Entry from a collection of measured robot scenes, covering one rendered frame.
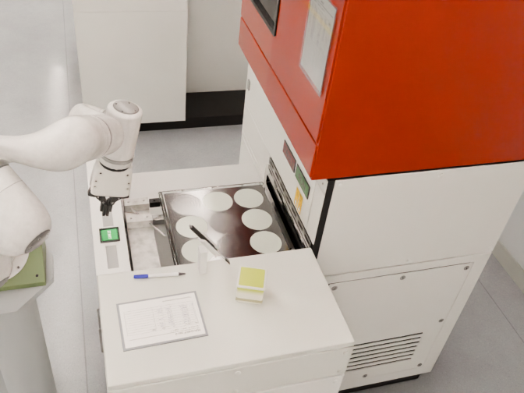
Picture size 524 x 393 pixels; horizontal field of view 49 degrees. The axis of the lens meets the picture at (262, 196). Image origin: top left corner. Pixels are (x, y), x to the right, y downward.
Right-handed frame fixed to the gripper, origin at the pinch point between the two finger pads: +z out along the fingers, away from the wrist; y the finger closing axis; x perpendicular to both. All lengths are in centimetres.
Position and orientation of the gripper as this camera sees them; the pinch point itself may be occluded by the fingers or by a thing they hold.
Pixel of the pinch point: (105, 207)
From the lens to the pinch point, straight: 161.7
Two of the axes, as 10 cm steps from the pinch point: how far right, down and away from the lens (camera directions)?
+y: -9.1, -0.6, -4.0
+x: 2.7, 6.4, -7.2
